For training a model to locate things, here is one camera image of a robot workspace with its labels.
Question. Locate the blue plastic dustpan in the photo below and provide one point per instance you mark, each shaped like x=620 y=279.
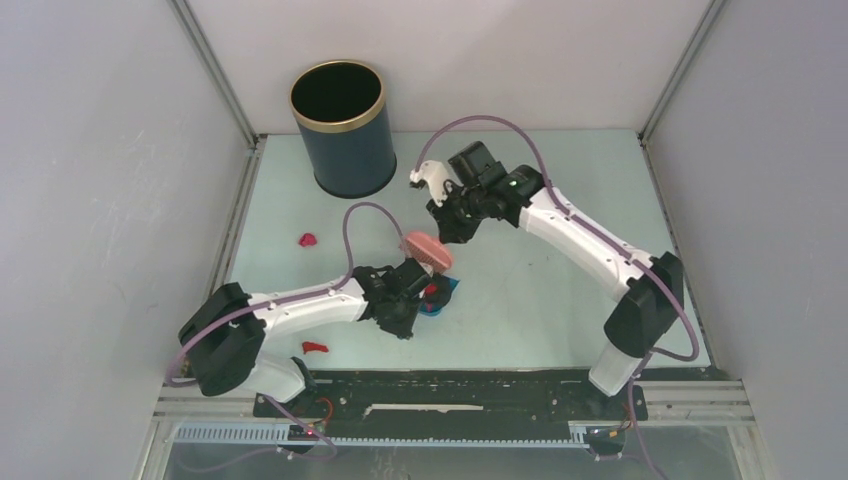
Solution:
x=433 y=305

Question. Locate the small pink paper ball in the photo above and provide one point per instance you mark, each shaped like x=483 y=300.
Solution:
x=307 y=240

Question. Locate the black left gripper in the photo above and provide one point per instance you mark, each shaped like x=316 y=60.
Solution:
x=402 y=329

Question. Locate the grey perforated cable tray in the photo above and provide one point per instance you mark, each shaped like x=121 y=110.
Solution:
x=291 y=435

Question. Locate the red paper scrap front edge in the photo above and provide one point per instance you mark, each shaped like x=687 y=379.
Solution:
x=313 y=347

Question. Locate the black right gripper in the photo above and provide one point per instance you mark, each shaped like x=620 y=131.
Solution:
x=451 y=230

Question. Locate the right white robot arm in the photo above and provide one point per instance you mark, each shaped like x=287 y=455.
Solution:
x=648 y=290

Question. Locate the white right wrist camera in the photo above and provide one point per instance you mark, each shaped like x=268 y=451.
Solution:
x=433 y=176

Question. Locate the pink hand brush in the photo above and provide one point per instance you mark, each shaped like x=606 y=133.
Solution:
x=429 y=250

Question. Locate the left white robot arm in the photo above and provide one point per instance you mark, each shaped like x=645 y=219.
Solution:
x=239 y=340

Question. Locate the dark blue round trash bin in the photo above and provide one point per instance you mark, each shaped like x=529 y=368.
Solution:
x=340 y=108

